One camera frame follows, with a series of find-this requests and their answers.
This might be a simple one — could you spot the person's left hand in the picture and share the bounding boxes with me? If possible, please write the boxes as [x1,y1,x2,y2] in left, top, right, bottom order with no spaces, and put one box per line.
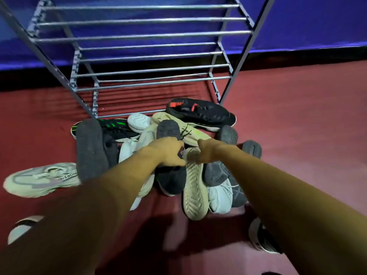
[148,136,186,167]

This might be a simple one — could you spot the person's right hand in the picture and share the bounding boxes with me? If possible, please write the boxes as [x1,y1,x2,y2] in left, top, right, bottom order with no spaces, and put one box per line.
[196,139,227,165]

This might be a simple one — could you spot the beige sneaker green stripe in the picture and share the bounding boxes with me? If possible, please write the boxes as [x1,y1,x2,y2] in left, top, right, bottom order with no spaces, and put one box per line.
[151,111,213,147]

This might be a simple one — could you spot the tan chunky sneaker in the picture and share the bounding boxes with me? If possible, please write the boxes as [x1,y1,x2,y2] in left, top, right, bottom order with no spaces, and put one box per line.
[137,124,158,198]
[3,162,82,198]

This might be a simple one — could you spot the black strap sneaker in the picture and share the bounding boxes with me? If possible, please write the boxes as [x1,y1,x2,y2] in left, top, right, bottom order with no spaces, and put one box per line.
[154,120,187,197]

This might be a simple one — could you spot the white knit sneaker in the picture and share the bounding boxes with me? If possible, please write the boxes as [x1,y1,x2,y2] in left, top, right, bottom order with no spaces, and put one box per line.
[207,177,233,215]
[118,137,141,211]

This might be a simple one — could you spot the grey white sneaker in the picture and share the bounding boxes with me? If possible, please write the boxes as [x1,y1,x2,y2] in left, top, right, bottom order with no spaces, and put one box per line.
[127,112,151,134]

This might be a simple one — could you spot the black orange sneaker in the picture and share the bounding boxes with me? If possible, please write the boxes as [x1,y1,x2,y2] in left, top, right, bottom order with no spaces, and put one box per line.
[229,140,262,208]

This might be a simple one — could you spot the beige knit sneaker plain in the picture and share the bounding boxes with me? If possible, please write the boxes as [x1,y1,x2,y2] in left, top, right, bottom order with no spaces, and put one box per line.
[182,147,209,221]

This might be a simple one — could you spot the black green sneaker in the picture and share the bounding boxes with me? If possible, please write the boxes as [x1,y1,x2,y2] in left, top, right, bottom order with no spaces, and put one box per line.
[71,118,141,141]

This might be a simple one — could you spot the plain black shoe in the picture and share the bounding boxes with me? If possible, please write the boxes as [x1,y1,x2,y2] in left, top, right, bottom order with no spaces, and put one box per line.
[102,133,120,168]

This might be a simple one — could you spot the black shoe orange marks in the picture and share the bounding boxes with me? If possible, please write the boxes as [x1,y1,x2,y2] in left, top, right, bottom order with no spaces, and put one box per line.
[76,118,111,184]

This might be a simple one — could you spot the grey metal shoe rack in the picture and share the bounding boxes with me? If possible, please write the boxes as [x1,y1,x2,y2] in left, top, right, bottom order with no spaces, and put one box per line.
[0,0,277,119]

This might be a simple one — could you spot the person's right forearm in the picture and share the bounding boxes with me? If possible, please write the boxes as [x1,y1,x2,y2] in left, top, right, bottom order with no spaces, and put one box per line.
[221,143,367,275]

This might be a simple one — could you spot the person's left forearm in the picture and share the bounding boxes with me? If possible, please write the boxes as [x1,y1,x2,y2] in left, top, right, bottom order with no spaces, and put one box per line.
[0,146,161,275]

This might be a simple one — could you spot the black white worn shoe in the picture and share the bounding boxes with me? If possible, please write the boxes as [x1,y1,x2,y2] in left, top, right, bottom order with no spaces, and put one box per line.
[7,215,45,245]
[248,217,283,254]

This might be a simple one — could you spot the blue printed wall banner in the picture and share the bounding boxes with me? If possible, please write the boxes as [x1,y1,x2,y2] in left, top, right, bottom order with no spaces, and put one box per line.
[0,0,367,71]

